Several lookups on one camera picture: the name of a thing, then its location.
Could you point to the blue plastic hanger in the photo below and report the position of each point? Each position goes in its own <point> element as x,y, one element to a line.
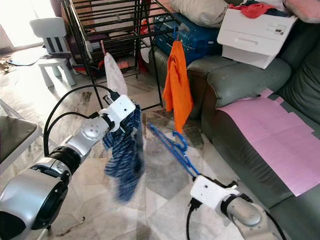
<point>192,169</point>
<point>177,32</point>

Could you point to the blue plaid shorts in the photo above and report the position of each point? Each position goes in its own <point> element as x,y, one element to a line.
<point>127,160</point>

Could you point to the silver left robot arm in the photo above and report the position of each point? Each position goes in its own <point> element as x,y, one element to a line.
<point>40,195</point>

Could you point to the pink hanger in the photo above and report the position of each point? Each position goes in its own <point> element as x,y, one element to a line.
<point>104,47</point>

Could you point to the orange shirt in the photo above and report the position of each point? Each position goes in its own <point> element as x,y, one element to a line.
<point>177,90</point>

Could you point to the grey green sofa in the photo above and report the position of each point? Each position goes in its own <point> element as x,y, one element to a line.
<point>245,80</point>

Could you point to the folding chair blue cushion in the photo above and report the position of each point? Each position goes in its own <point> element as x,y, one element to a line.
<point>15,135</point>

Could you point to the white shirt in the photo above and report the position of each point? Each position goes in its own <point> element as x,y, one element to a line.
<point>115,75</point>

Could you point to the blue suitcase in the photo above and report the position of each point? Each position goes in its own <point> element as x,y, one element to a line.
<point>200,35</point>

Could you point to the white printer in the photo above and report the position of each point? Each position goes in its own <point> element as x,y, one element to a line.
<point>255,37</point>

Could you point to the crumpled brown paper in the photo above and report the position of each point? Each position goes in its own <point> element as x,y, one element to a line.
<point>6,64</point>

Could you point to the beige pillow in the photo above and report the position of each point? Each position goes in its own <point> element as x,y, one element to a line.
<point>200,10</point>

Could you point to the blue floor mat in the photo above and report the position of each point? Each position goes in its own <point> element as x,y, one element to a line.
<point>27,59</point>

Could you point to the red cloth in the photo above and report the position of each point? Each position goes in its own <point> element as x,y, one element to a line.
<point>252,9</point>

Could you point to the black drying rack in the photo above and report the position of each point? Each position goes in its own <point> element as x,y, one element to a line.
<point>115,22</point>

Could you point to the dark cloth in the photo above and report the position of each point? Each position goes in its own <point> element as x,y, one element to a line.
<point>57,54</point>

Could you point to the pink cushion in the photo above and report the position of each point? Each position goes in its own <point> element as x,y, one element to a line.
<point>302,9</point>

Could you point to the white child chair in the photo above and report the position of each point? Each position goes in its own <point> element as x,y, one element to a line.
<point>47,27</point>

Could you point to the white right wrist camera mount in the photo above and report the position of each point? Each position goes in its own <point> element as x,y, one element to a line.
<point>210,192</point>

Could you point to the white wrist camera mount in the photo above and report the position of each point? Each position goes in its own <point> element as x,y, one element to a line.
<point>122,107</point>
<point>210,192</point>

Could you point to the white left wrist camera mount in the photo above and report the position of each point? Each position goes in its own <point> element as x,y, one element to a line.
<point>122,107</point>

